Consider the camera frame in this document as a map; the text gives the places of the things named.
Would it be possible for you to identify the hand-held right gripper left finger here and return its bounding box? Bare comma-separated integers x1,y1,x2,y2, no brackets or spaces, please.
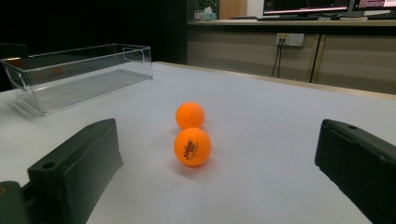
27,118,124,224

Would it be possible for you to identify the plain orange ping-pong ball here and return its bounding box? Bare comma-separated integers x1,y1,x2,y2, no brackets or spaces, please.
175,101,206,131

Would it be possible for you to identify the wide computer monitor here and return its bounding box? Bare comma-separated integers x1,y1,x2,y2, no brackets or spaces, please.
262,0,352,17

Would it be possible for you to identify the black power cable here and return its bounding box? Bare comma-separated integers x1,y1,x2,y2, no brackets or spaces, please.
277,38,286,78
270,38,283,78

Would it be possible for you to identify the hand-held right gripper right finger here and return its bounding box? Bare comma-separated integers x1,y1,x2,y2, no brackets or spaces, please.
314,119,396,224

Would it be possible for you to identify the white wall socket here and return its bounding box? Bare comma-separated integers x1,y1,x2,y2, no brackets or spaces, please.
276,33,305,48

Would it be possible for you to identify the clear plastic box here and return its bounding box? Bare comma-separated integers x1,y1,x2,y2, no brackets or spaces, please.
0,43,154,116

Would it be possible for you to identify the black keyboard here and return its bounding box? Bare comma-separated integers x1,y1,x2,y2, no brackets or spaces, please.
257,14,321,22

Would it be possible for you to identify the green plant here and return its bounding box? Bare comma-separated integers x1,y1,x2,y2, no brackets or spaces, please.
198,0,219,10

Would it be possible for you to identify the wooden door panel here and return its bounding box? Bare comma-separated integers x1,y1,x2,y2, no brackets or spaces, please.
219,0,248,20

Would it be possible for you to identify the orange ping-pong ball black print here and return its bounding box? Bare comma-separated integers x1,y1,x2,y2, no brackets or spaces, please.
173,127,213,168

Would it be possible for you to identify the wooden counter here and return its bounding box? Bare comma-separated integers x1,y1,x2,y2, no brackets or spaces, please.
187,17,396,95

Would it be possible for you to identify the tissue box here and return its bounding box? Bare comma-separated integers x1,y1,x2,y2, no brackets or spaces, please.
194,7,218,21

